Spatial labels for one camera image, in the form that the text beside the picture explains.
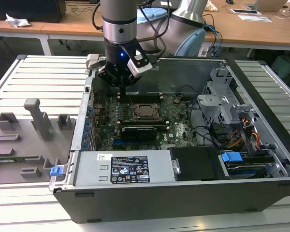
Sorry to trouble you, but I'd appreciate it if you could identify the metal socket cover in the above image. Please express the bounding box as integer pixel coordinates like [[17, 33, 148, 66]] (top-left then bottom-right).
[[133, 103, 164, 121]]

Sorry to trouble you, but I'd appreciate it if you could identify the teal chair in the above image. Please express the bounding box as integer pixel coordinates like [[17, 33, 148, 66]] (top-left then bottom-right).
[[272, 55, 290, 80]]

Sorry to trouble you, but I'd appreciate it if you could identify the CPU socket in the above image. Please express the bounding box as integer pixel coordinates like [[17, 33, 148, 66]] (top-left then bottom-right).
[[132, 102, 165, 122]]

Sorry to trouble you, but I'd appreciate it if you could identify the flat grey tablet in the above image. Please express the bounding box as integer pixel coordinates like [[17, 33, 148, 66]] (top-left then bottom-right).
[[231, 8, 261, 15]]

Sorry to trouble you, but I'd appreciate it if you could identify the black internal cable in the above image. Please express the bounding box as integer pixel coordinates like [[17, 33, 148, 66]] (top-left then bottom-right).
[[190, 103, 220, 148]]

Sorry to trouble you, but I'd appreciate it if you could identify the black plastic shroud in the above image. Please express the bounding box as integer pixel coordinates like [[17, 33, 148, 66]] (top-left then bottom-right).
[[170, 146, 227, 182]]

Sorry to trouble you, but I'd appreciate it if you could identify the crumpled white paper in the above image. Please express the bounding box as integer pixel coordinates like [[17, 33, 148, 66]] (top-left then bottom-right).
[[5, 13, 31, 29]]

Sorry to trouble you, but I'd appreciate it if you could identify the wooden desk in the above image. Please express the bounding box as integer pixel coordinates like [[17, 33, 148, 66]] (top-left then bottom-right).
[[0, 0, 290, 58]]

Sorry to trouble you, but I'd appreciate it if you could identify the grey case handle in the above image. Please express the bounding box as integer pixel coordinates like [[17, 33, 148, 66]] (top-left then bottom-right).
[[86, 53, 106, 71]]

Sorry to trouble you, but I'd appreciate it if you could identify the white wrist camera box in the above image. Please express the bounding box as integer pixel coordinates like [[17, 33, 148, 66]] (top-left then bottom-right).
[[127, 47, 152, 78]]

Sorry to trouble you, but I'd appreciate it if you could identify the green motherboard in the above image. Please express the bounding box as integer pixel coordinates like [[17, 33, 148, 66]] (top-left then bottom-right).
[[93, 95, 199, 152]]

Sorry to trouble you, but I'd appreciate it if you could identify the black printed label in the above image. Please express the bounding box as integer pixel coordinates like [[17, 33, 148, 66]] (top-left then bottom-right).
[[110, 156, 150, 183]]

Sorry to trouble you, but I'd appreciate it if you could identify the black computer tower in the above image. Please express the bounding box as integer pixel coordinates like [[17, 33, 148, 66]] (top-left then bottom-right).
[[0, 0, 66, 24]]

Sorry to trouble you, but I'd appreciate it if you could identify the silver metal drive cage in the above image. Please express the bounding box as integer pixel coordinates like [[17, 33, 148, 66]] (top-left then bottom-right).
[[197, 67, 257, 126]]

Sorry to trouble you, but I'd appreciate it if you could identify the black RAM slot row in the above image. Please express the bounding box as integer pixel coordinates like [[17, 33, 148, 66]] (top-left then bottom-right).
[[117, 93, 163, 102], [119, 118, 168, 131]]

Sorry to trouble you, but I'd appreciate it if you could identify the black graphics card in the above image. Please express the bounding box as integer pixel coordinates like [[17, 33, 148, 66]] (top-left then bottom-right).
[[120, 125, 158, 142]]

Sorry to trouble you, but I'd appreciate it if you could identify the silver CPU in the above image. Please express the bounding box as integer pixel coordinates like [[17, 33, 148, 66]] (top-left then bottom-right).
[[137, 105, 156, 117]]

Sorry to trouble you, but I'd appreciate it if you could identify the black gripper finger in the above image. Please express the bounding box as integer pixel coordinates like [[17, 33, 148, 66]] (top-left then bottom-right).
[[98, 63, 124, 103], [122, 74, 143, 103]]

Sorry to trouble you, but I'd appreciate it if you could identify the coloured wire bundle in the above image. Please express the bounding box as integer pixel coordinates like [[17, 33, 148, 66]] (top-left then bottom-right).
[[228, 117, 261, 149]]

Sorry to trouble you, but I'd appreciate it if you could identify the grey power supply unit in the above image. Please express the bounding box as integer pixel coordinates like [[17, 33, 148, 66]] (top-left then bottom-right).
[[72, 149, 176, 187]]

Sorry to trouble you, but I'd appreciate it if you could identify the green RAM stick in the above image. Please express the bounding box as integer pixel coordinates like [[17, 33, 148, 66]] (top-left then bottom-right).
[[0, 156, 39, 162]]

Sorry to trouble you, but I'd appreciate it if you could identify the black desk cable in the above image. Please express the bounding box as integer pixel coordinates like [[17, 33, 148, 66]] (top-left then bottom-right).
[[71, 7, 104, 24]]

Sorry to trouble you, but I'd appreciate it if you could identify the black open PC case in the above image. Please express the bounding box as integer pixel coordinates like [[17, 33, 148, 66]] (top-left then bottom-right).
[[52, 53, 290, 224]]

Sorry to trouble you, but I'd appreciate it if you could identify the grey parts rack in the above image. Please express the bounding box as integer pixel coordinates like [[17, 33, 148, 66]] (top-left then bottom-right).
[[0, 98, 77, 184]]

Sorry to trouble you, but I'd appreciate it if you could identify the silver laptop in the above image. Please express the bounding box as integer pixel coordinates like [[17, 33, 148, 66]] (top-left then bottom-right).
[[252, 0, 288, 12]]

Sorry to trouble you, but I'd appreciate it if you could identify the blue plastic latch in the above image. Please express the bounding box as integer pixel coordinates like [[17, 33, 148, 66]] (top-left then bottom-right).
[[50, 166, 63, 178]]

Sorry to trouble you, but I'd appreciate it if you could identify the blue cable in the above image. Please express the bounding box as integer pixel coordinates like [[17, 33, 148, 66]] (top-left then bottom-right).
[[204, 24, 223, 58]]

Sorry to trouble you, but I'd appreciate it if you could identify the hard disk in blue carrier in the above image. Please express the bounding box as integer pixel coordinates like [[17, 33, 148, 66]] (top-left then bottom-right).
[[221, 151, 269, 179]]

